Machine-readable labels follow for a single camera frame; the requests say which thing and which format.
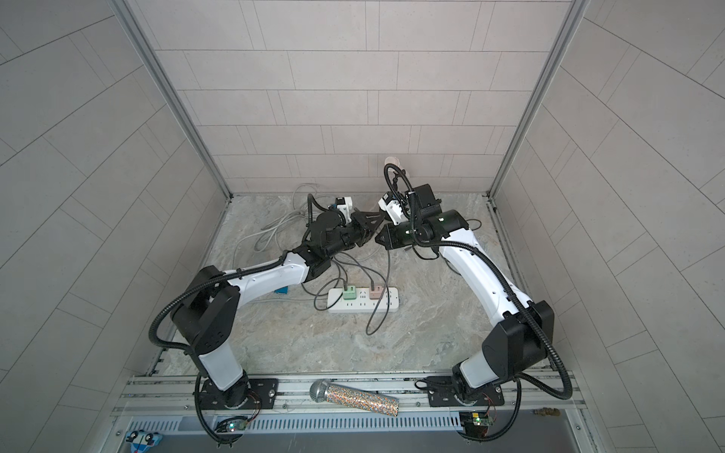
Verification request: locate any left circuit board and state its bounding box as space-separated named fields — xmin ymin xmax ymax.
xmin=214 ymin=416 xmax=250 ymax=434

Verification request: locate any dark grey charging cable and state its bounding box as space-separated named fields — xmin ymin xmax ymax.
xmin=299 ymin=217 xmax=483 ymax=336

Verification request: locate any pink charger plug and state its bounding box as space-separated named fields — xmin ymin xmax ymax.
xmin=369 ymin=285 xmax=385 ymax=300

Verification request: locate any green charger plug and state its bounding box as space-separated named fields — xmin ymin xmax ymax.
xmin=342 ymin=285 xmax=358 ymax=301

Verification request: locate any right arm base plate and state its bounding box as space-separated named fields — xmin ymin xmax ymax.
xmin=415 ymin=375 xmax=505 ymax=408

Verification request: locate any right circuit board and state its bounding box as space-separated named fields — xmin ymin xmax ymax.
xmin=459 ymin=411 xmax=495 ymax=437

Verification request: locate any white power strip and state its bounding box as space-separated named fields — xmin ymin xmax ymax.
xmin=326 ymin=287 xmax=400 ymax=314

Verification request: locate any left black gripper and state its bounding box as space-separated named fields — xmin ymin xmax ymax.
xmin=322 ymin=212 xmax=384 ymax=260

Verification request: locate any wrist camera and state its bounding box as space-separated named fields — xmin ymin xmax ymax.
xmin=378 ymin=192 xmax=408 ymax=226
xmin=335 ymin=196 xmax=354 ymax=223

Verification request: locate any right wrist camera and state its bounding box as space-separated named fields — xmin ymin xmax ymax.
xmin=378 ymin=192 xmax=408 ymax=226

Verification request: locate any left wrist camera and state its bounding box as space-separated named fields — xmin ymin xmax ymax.
xmin=335 ymin=196 xmax=354 ymax=223

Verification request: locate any glitter handheld microphone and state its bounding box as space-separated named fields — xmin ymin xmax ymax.
xmin=309 ymin=379 xmax=400 ymax=417

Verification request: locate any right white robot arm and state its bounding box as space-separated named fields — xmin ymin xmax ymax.
xmin=376 ymin=162 xmax=573 ymax=443

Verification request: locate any blue toy figure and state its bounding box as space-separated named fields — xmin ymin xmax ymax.
xmin=125 ymin=430 xmax=164 ymax=453

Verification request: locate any circuit board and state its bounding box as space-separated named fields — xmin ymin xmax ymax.
xmin=214 ymin=416 xmax=250 ymax=434
xmin=459 ymin=411 xmax=495 ymax=437

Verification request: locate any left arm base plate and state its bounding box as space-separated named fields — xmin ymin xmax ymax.
xmin=196 ymin=379 xmax=279 ymax=411

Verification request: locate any aluminium rail frame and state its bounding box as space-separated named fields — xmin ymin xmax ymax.
xmin=111 ymin=372 xmax=590 ymax=442

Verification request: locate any beige microphone on stand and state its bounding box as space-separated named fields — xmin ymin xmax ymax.
xmin=383 ymin=157 xmax=404 ymax=173

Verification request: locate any light grey power cord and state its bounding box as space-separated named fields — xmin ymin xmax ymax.
xmin=231 ymin=182 xmax=341 ymax=301

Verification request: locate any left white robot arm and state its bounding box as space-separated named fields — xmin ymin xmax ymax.
xmin=148 ymin=196 xmax=387 ymax=445

